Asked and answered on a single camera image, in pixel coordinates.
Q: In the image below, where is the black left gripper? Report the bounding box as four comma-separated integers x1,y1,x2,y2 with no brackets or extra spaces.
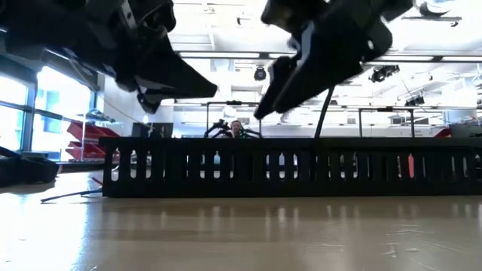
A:
93,0,218,115

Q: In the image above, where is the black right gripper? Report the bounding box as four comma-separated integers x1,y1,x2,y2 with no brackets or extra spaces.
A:
255,0,415,120

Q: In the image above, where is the thin brown zip tie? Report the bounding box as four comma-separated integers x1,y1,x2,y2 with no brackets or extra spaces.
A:
314,86,336,139

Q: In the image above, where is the black slotted cable duct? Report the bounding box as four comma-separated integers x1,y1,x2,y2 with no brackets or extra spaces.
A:
100,146,482,199

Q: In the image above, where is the bundle of thin wires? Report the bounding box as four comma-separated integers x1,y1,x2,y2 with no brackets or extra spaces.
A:
40,187,105,203

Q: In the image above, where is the black monitor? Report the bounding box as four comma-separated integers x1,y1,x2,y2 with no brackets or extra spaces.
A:
131,122,174,139

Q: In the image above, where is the person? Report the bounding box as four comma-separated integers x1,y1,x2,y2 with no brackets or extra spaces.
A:
228,119,244,139

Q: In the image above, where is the black ceiling spotlight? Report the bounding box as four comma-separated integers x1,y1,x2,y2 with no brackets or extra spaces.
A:
371,64,400,84

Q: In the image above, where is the red storage shelf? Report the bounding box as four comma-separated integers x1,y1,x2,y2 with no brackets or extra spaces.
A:
66,119,121,163

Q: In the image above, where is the black background box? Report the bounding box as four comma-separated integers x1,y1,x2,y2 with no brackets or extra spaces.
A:
450,123,482,139

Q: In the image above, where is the background black rig frame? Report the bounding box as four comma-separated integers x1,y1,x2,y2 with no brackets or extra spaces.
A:
205,99,262,139
357,106,416,139

